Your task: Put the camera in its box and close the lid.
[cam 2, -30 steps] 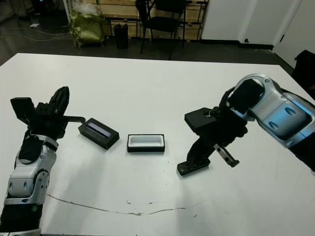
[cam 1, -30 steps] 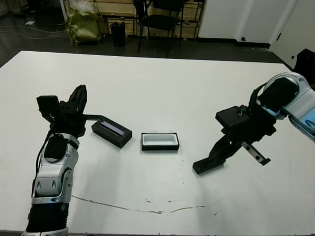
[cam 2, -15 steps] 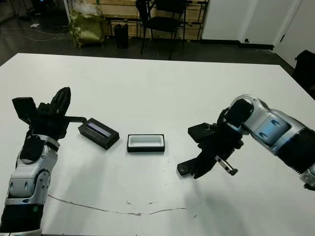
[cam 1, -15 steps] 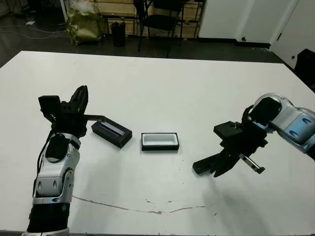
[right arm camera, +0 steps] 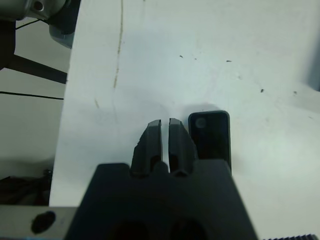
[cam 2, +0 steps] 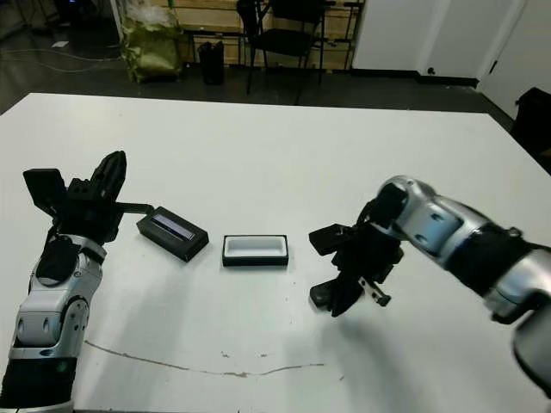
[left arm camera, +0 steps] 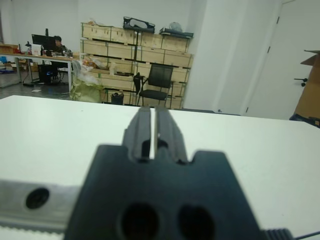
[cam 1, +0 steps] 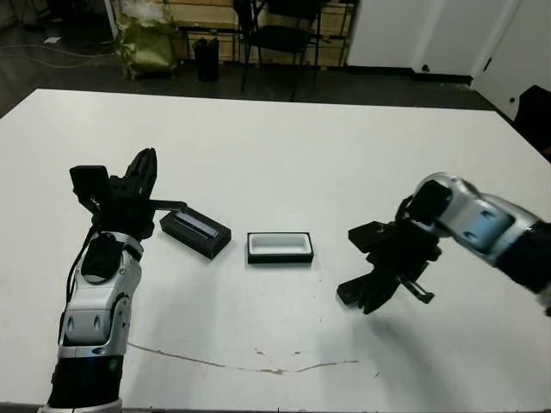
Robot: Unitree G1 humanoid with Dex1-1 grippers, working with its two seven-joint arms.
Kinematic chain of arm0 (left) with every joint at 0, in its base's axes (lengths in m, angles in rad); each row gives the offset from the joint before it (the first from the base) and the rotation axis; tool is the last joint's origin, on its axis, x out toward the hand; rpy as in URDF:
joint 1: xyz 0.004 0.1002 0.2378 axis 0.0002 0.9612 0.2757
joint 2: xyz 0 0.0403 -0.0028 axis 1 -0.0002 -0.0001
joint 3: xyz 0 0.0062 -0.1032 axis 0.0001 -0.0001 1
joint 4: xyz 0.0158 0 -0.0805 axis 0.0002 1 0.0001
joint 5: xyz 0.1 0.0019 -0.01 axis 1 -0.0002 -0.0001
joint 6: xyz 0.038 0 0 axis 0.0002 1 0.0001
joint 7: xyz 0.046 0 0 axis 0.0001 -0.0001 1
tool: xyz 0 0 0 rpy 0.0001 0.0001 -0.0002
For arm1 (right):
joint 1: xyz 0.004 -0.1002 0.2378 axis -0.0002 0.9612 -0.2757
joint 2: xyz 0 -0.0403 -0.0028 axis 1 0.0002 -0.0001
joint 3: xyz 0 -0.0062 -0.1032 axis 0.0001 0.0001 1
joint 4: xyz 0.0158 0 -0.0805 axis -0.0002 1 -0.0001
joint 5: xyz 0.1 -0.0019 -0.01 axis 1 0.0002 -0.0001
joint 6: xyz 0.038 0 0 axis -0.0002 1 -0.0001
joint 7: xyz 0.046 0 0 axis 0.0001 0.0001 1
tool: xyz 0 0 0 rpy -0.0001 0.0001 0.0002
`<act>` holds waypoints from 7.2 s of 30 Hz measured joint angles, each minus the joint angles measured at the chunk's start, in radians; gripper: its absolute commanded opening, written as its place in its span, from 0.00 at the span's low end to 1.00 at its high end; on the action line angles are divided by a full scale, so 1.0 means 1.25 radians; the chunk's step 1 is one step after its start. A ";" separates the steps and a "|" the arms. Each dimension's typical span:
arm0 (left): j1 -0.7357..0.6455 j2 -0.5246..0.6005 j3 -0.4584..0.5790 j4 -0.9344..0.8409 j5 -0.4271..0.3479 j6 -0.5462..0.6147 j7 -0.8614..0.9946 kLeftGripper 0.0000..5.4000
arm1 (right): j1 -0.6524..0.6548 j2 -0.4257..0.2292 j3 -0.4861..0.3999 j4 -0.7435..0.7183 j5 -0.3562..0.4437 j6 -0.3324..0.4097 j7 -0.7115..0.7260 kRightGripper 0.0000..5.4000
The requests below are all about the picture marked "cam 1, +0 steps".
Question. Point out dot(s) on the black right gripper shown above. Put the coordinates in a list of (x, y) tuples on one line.
[(409, 251)]

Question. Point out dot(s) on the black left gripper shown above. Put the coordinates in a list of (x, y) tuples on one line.
[(125, 215)]

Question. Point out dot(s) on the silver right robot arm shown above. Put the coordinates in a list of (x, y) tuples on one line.
[(482, 223)]

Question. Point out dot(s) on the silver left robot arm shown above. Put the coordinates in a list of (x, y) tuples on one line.
[(99, 297)]

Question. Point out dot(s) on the black box lid blue print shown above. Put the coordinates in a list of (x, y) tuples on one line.
[(206, 243)]

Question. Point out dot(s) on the black box base white insert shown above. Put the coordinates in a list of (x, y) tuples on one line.
[(280, 245)]

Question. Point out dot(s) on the yellow-green sack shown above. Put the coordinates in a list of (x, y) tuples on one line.
[(146, 47)]

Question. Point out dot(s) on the black waste bin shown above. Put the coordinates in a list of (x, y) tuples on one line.
[(206, 60)]

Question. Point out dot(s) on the white paper sheet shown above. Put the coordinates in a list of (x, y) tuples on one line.
[(52, 40)]

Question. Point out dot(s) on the black mesh chair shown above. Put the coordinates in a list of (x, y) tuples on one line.
[(280, 36)]

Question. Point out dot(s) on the black baseboard strip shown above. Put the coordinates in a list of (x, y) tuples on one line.
[(383, 71)]

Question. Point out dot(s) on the black chair backrest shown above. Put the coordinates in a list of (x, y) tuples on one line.
[(536, 116)]

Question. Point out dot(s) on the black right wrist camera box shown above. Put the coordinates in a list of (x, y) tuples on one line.
[(366, 236)]

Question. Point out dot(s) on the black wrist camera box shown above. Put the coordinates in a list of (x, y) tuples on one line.
[(88, 183), (366, 236)]

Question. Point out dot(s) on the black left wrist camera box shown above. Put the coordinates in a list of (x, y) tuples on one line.
[(88, 183)]

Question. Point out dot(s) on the white partition post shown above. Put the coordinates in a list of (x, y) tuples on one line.
[(112, 19)]

